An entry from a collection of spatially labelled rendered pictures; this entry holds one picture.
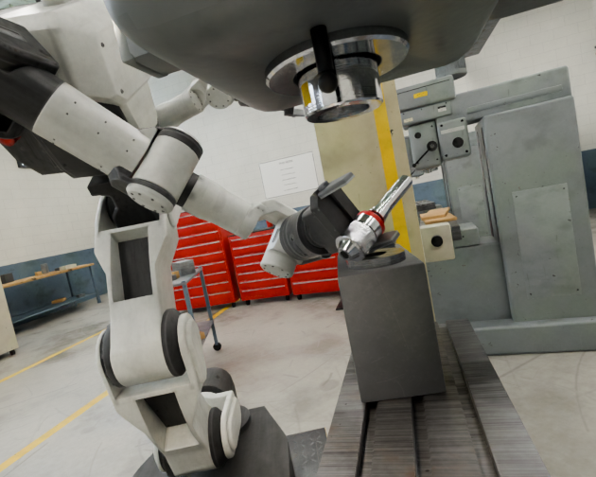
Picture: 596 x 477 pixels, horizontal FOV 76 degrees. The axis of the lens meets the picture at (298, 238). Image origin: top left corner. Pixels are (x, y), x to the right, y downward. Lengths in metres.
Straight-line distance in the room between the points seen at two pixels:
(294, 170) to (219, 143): 2.10
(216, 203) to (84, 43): 0.33
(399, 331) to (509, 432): 0.16
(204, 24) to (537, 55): 9.83
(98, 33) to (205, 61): 0.59
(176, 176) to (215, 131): 9.75
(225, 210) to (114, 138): 0.21
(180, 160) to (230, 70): 0.44
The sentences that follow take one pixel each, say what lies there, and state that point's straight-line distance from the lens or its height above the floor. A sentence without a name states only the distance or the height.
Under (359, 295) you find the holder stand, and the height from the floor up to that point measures 1.09.
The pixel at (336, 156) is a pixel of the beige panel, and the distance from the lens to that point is 1.99.
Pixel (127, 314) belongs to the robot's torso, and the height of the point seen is 1.08.
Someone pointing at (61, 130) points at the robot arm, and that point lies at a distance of 0.68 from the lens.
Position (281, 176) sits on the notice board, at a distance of 9.66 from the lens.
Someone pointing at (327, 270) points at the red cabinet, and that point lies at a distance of 4.89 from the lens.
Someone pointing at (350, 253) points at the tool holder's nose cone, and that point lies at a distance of 0.53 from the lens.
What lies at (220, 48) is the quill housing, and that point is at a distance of 0.21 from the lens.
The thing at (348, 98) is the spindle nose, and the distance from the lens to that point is 0.22.
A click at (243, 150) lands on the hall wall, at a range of 10.03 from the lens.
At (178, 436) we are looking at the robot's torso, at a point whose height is 0.75.
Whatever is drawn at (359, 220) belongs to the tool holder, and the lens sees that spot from 0.56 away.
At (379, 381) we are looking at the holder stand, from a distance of 0.59.
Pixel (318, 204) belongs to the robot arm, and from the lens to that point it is 0.57.
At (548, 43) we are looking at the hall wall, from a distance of 10.08.
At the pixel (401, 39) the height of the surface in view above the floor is 1.31.
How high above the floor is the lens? 1.23
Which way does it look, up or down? 5 degrees down
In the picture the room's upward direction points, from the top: 11 degrees counter-clockwise
